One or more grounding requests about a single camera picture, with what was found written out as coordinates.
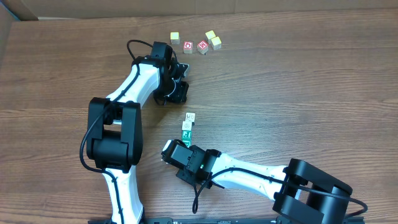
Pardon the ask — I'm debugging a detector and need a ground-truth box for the white picture wooden block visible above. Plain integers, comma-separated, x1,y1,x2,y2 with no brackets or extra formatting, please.
185,113,195,123

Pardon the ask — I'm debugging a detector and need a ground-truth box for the green B wooden block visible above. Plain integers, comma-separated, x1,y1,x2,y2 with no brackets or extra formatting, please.
183,141,191,147

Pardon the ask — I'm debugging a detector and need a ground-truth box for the green letter wooden block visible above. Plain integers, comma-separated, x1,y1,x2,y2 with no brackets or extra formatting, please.
181,130,192,141

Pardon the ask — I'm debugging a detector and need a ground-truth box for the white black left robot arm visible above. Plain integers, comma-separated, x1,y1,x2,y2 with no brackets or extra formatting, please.
79,42,189,223

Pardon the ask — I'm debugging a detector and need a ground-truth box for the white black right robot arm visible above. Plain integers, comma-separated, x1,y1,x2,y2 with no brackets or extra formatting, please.
161,139,353,223

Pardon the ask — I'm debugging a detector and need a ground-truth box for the red O wooden block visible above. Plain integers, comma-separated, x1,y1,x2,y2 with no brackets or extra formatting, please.
183,41,193,54

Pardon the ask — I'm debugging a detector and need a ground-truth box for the yellow wooden block far left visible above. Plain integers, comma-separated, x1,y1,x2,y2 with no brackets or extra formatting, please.
170,32,180,45

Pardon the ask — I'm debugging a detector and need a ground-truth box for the yellow wooden block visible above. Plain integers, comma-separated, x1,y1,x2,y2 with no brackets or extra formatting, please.
205,30,216,42
170,32,180,45
210,36,222,50

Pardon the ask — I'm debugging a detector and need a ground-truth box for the red M wooden block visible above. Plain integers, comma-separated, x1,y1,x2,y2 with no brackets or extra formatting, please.
197,40,209,55

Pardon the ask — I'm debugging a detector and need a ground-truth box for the yellow wooden block right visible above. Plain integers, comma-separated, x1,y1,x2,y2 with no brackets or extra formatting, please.
210,36,222,50

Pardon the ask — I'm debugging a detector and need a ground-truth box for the yellow wooden block top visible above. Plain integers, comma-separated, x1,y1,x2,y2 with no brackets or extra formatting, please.
205,30,216,42

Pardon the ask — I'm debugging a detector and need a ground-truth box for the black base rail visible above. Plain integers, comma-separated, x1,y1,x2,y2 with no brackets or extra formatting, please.
87,216,365,224

